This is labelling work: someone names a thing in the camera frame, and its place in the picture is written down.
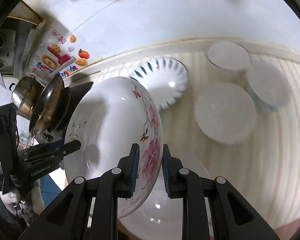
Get black frying pan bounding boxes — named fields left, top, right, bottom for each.
left=29, top=75, right=64, bottom=134

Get black range hood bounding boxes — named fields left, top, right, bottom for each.
left=0, top=1, right=46, bottom=78

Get black induction cooktop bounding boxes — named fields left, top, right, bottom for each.
left=35, top=82, right=93, bottom=144

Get white bowl dark rim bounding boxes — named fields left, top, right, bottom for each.
left=205, top=41, right=253, bottom=82

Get white plate blue emblem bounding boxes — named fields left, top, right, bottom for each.
left=118, top=152, right=213, bottom=240

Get white bowl blue dots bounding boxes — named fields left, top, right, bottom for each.
left=245, top=61, right=292, bottom=112

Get pink floral white plate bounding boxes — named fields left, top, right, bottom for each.
left=63, top=77, right=163, bottom=218

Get white bowl red flowers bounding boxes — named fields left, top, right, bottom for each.
left=194, top=82, right=257, bottom=145

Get colourful wall sticker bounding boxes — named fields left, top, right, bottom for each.
left=25, top=28, right=90, bottom=85

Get stainless steel pot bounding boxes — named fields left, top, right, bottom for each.
left=9, top=76, right=44, bottom=120

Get blue leaf pattern plate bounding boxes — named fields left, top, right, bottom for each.
left=129, top=57, right=190, bottom=111

